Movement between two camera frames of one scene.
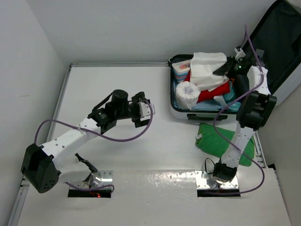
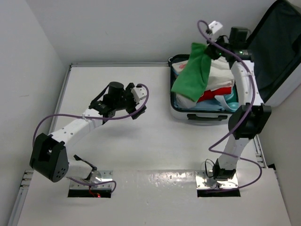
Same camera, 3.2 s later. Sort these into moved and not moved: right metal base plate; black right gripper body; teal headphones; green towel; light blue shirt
Moved: black right gripper body; green towel
Not moved: light blue shirt; teal headphones; right metal base plate
